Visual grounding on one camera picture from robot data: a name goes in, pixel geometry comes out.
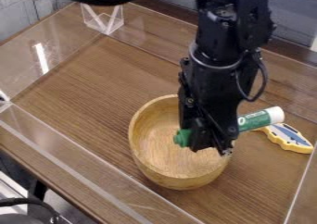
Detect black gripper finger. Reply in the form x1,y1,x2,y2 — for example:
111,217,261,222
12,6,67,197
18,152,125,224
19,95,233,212
178,92,198,130
190,118,220,152

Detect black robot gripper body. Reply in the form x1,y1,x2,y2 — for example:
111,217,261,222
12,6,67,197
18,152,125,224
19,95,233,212
178,43,243,156

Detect brown wooden bowl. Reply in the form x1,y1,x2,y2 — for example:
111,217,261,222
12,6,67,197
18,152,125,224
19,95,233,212
127,94,230,190

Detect green Expo marker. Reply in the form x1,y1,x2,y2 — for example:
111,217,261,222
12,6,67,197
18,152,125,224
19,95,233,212
174,106,285,147

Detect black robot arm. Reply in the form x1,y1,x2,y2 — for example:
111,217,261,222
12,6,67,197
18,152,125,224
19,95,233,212
176,0,276,155

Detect yellow blue fish toy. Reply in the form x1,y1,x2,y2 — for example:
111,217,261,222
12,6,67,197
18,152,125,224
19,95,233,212
256,123,315,155

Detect black table leg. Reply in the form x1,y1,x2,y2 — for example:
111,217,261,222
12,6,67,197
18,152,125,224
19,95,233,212
34,180,49,201

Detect clear acrylic tray wall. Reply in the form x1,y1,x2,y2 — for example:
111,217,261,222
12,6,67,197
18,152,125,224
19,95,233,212
0,0,317,224

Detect clear acrylic corner bracket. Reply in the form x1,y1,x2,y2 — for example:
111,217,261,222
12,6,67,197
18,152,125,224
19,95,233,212
81,4,125,35

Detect black cable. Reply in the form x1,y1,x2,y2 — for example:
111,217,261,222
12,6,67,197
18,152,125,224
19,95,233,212
0,197,63,224

